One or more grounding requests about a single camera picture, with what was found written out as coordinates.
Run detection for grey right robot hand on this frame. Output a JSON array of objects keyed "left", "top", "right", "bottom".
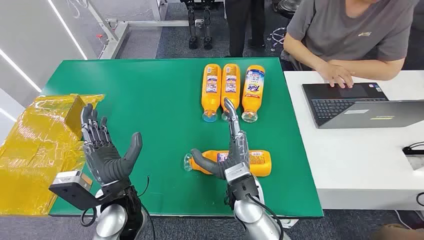
[{"left": 190, "top": 97, "right": 251, "bottom": 181}]

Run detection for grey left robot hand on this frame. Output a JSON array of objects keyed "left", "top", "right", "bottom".
[{"left": 80, "top": 103, "right": 144, "bottom": 188}]

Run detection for orange detergent bottle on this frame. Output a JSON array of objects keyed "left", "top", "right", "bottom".
[{"left": 183, "top": 149, "right": 273, "bottom": 177}]

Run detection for orange bottle showing Tide label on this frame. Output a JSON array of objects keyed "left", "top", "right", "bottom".
[{"left": 241, "top": 64, "right": 266, "bottom": 124}]

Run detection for orange bottle showing back label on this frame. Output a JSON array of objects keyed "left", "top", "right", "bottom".
[
  {"left": 201, "top": 63, "right": 222, "bottom": 123},
  {"left": 220, "top": 63, "right": 242, "bottom": 122}
]

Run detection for yellow film wrapped cardboard box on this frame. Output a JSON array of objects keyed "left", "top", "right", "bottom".
[{"left": 0, "top": 94, "right": 106, "bottom": 217}]

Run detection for green table mat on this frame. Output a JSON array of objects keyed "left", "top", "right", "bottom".
[{"left": 42, "top": 57, "right": 325, "bottom": 219}]

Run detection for dark grey laptop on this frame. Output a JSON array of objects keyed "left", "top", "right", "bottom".
[{"left": 301, "top": 82, "right": 424, "bottom": 130}]

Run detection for person's hand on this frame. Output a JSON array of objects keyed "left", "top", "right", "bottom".
[{"left": 314, "top": 62, "right": 355, "bottom": 89}]

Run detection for white desk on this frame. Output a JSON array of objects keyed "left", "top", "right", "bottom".
[{"left": 283, "top": 70, "right": 424, "bottom": 211}]

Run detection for person standing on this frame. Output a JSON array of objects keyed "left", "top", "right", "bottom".
[{"left": 224, "top": 0, "right": 267, "bottom": 58}]

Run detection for black robot legs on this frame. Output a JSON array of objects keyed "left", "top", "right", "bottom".
[{"left": 180, "top": 0, "right": 220, "bottom": 51}]

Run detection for black office chair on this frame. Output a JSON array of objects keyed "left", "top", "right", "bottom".
[{"left": 266, "top": 0, "right": 303, "bottom": 53}]

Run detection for black power strip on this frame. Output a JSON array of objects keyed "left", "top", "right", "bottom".
[{"left": 402, "top": 141, "right": 424, "bottom": 157}]

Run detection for brown object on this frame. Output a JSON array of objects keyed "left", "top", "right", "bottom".
[{"left": 370, "top": 223, "right": 417, "bottom": 240}]

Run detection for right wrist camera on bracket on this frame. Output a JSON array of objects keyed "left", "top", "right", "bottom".
[{"left": 224, "top": 162, "right": 260, "bottom": 204}]

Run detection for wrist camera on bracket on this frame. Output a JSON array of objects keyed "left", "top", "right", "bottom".
[
  {"left": 48, "top": 170, "right": 110, "bottom": 212},
  {"left": 224, "top": 162, "right": 260, "bottom": 204}
]

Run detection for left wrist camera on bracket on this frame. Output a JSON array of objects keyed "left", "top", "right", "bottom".
[{"left": 48, "top": 170, "right": 110, "bottom": 212}]

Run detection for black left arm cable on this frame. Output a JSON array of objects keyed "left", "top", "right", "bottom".
[{"left": 80, "top": 205, "right": 98, "bottom": 228}]

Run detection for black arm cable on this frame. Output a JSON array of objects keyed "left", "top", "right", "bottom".
[
  {"left": 80, "top": 205, "right": 98, "bottom": 228},
  {"left": 245, "top": 193, "right": 286, "bottom": 240}
]

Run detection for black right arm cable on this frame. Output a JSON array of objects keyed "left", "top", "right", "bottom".
[{"left": 245, "top": 193, "right": 286, "bottom": 240}]

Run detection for white metal frame stand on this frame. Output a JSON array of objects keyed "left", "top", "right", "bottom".
[{"left": 84, "top": 0, "right": 205, "bottom": 61}]

